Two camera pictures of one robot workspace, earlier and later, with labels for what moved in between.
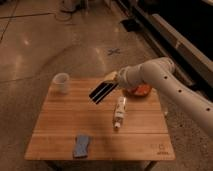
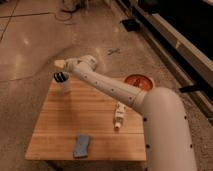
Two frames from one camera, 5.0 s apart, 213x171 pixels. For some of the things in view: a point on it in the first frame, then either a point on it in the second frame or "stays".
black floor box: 131,25 stays
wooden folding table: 121,127 stays
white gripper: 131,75 → 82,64
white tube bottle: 120,110 stays
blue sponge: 81,149 stays
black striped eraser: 102,91 → 61,76
